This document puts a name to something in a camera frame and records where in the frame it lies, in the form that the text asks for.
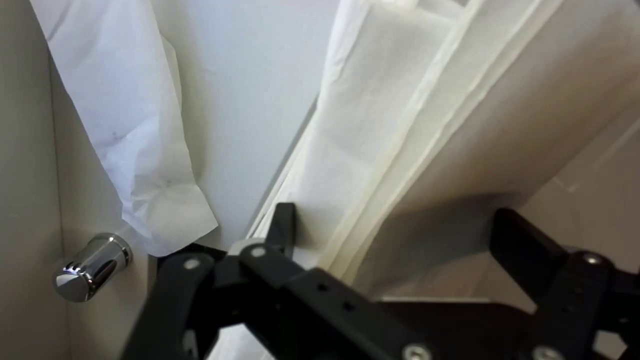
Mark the crumpled white paper towel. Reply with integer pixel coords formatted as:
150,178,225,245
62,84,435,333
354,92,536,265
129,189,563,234
29,0,222,261

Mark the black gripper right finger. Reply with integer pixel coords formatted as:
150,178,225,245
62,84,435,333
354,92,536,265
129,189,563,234
489,207,640,360

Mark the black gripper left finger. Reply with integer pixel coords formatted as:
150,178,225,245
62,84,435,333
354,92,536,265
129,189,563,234
122,202,417,360

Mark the chrome counter button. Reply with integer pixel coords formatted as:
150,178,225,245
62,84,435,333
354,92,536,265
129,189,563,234
55,230,135,305

